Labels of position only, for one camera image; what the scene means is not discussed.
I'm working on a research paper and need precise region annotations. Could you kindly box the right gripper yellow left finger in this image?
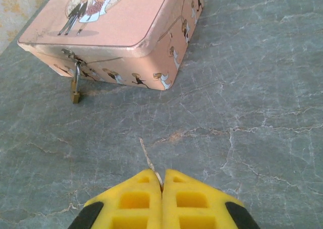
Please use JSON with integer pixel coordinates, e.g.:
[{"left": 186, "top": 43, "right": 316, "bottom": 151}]
[{"left": 67, "top": 168, "right": 164, "bottom": 229}]

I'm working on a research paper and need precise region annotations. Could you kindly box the small metal key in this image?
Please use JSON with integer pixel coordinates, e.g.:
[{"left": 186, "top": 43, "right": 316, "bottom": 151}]
[{"left": 139, "top": 137, "right": 165, "bottom": 192}]

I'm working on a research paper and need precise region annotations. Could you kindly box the pink wedding cartoon tin box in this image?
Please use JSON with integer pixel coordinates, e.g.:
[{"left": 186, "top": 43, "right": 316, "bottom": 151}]
[{"left": 17, "top": 0, "right": 204, "bottom": 91}]

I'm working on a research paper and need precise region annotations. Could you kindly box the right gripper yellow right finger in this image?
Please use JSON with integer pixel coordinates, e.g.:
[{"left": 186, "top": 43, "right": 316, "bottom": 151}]
[{"left": 162, "top": 168, "right": 261, "bottom": 229}]

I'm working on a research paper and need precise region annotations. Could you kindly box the small brass padlock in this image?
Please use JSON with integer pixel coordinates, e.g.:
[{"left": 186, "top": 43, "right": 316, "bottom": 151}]
[{"left": 69, "top": 61, "right": 82, "bottom": 104}]

